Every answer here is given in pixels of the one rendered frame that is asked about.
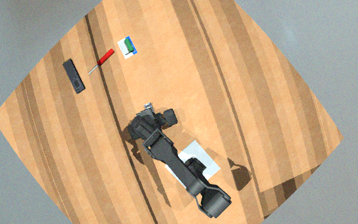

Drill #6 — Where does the red screwdriver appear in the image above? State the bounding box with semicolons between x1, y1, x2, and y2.
89;49;114;74

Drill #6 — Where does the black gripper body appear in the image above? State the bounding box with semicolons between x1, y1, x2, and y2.
128;108;178;140

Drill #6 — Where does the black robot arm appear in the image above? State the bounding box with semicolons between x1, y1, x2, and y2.
130;108;232;219

